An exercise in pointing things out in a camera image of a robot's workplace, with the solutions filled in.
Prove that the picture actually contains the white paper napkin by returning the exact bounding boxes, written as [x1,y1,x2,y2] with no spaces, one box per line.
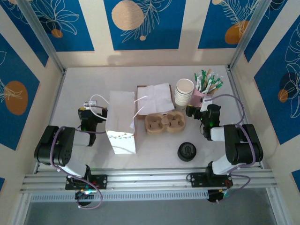
[137,82,175,116]

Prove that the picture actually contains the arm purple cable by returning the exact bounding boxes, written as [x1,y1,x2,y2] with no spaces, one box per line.
[206,94,257,204]
[48,106,108,210]

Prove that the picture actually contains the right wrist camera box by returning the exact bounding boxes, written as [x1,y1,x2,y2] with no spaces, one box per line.
[200,97,213,112]

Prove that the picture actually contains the grey slotted cable duct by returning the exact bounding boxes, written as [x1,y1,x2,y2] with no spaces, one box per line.
[30,190,209,203]

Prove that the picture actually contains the aluminium frame post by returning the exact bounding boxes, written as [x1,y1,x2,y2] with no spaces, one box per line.
[17,0,66,74]
[228,0,276,70]

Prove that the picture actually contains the pink holder cup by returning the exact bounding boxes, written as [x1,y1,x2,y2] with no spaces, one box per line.
[189,88,213,108]

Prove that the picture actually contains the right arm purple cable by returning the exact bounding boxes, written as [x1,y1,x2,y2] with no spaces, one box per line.
[206,94,257,204]

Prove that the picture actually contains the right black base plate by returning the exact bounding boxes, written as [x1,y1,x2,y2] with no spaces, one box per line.
[187,172,234,188]

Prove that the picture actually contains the brown cardboard cup carrier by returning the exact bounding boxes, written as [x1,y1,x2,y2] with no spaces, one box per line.
[144,111,187,135]

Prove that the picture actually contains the floral paper gift bag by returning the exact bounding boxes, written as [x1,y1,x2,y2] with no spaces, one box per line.
[89,90,149,155]

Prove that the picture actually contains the stack of black cup lids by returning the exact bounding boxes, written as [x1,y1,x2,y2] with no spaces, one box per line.
[177,142,196,162]

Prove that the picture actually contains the stack of white paper cups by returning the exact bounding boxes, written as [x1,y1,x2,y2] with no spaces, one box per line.
[174,78,195,111]

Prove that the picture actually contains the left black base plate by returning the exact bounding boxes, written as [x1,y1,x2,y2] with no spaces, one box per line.
[65,174,108,190]

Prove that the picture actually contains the aluminium mounting rail beam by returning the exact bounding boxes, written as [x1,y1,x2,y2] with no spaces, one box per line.
[20,167,275,193]

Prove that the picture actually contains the aluminium frame leg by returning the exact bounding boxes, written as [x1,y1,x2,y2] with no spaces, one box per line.
[14,192,32,225]
[266,187,285,225]

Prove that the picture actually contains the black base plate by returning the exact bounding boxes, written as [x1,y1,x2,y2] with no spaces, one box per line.
[187,172,234,188]
[65,174,108,190]

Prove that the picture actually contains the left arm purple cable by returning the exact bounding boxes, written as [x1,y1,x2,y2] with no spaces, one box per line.
[48,106,108,210]

